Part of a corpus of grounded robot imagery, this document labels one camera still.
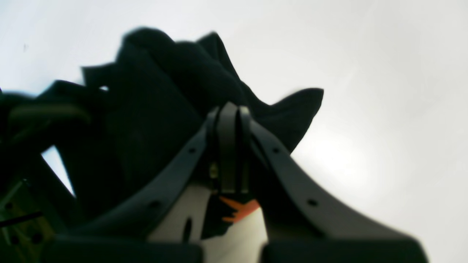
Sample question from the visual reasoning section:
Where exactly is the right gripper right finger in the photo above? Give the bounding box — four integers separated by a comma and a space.
239, 106, 428, 263

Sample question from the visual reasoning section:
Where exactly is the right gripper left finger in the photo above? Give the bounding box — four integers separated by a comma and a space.
42, 103, 238, 263

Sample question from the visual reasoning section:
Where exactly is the black T-shirt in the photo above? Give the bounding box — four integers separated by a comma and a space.
1, 28, 324, 220

